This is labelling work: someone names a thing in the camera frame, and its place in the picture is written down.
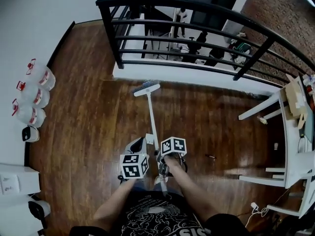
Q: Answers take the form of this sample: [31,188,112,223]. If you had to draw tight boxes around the brown cardboard box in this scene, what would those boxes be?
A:
[285,74,308,130]

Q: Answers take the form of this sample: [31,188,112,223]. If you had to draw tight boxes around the grey tablet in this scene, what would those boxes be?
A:
[304,112,315,142]

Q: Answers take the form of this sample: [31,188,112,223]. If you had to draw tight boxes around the person's blue jeans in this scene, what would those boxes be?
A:
[132,179,184,198]

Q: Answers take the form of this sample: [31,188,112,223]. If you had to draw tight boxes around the white broom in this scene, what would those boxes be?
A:
[131,80,172,199]

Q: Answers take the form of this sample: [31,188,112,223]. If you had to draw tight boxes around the white cable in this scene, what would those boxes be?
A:
[245,205,270,228]

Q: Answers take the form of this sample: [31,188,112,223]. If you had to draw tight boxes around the clear water jug red cap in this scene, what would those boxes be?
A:
[26,59,57,91]
[11,98,47,128]
[16,81,51,109]

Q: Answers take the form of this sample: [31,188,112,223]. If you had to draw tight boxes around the small white bin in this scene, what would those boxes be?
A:
[21,125,40,143]

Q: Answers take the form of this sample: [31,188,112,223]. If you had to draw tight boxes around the black office chair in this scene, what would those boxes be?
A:
[183,31,209,63]

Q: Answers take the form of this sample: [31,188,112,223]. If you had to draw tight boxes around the black metal railing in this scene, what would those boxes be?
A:
[95,0,315,88]

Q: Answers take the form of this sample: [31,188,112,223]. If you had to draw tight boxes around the green white bag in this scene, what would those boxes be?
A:
[232,40,252,61]

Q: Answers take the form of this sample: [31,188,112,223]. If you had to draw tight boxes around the grey bin with black bag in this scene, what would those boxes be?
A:
[28,200,52,228]

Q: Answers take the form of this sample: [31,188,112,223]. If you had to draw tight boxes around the white table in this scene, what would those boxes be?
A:
[238,75,315,218]

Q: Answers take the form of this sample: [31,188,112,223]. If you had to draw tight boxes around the person's right forearm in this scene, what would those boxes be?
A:
[171,167,223,223]

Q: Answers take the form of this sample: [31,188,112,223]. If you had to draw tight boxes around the person's black printed t-shirt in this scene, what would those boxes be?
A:
[70,190,247,236]

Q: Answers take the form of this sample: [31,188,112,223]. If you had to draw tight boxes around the white water dispenser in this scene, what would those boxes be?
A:
[0,162,41,196]

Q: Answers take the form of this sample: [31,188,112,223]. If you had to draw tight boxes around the person's right hand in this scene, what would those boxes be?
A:
[164,153,185,174]

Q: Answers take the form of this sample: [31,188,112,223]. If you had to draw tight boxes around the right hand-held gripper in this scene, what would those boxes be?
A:
[155,136,188,178]

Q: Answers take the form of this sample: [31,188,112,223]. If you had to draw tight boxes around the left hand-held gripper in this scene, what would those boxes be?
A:
[119,137,150,180]

